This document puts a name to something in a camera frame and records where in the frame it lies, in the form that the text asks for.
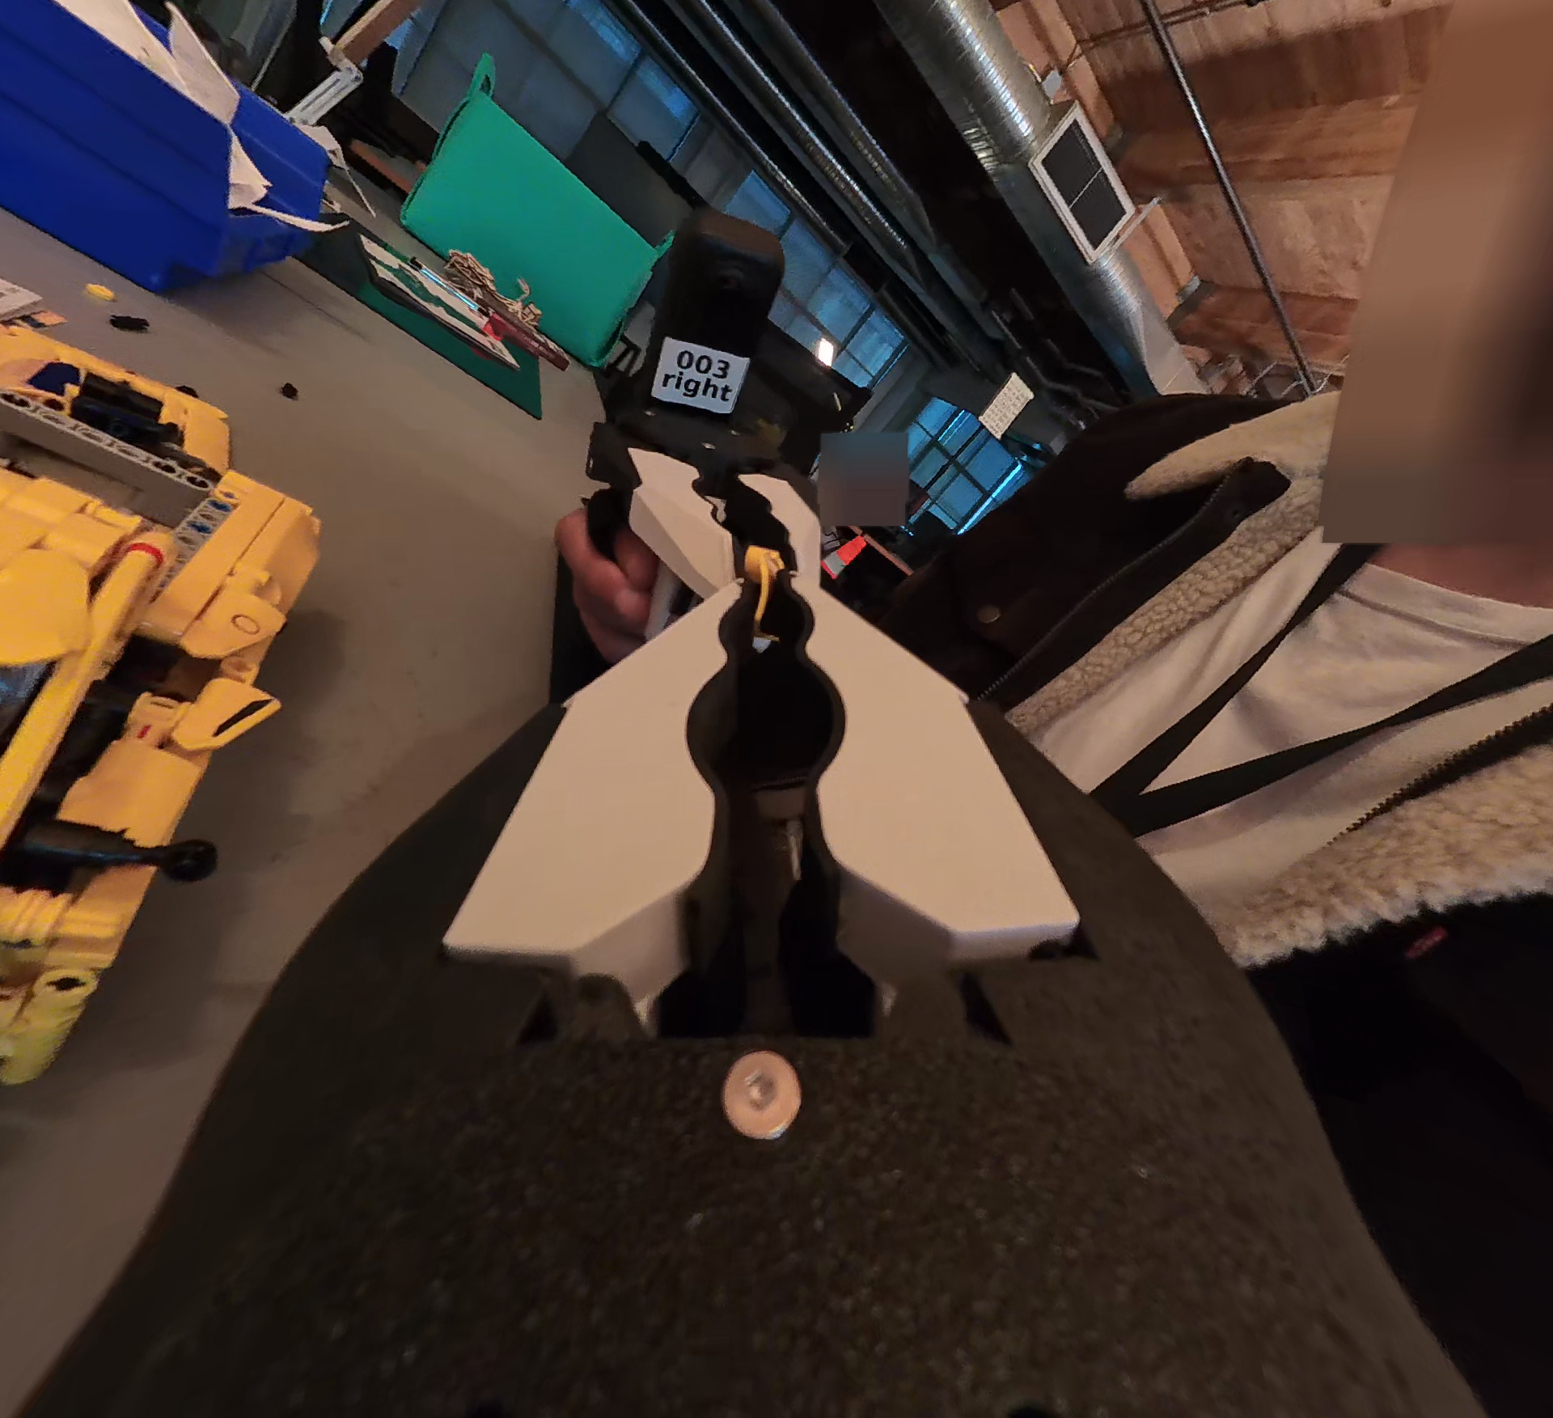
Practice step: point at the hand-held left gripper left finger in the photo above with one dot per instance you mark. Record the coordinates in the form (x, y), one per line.
(583, 836)

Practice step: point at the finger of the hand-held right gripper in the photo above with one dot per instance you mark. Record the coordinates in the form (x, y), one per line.
(795, 533)
(679, 521)

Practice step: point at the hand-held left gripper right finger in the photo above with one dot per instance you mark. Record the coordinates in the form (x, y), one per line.
(946, 823)

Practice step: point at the yellow brick beam with pin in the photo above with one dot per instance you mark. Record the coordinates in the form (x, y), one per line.
(762, 582)

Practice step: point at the yellow toy brick car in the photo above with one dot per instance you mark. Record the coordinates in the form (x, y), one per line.
(145, 618)

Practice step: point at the person's right hand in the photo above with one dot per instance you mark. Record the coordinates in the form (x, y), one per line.
(607, 606)

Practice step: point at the orange traffic cone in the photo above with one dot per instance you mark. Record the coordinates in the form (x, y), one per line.
(845, 561)

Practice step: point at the green board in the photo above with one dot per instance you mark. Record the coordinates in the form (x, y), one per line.
(534, 218)

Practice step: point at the brown wooden model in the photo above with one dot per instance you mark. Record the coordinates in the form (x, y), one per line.
(498, 296)

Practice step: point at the flat printed box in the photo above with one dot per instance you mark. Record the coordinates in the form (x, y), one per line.
(413, 290)

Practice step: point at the dark green cutting mat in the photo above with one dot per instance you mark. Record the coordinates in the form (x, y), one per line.
(364, 327)

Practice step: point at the white vent grille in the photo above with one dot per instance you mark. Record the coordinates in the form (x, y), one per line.
(1082, 184)

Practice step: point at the person's white shirt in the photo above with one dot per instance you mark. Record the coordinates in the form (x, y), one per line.
(1395, 642)

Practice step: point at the black ceiling pipe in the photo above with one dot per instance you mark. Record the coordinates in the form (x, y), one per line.
(1194, 109)

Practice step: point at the blue plastic bin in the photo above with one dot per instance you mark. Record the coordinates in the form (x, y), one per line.
(121, 144)

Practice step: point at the open instruction booklet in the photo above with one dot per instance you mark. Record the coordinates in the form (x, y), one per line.
(18, 296)

